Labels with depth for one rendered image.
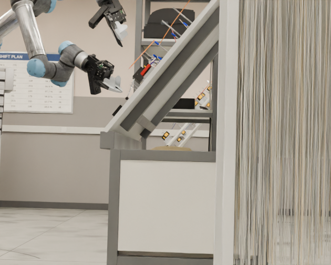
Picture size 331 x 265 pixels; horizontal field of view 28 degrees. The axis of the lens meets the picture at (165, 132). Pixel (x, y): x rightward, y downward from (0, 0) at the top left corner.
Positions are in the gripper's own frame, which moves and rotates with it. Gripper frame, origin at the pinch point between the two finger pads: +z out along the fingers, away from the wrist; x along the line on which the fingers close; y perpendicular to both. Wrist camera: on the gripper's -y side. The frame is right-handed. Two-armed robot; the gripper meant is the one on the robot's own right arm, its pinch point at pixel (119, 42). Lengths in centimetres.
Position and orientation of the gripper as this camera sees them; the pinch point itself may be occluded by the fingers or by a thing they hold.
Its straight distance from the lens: 284.2
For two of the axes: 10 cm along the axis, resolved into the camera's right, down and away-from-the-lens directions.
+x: -0.6, 1.8, 9.8
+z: 4.2, 9.0, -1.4
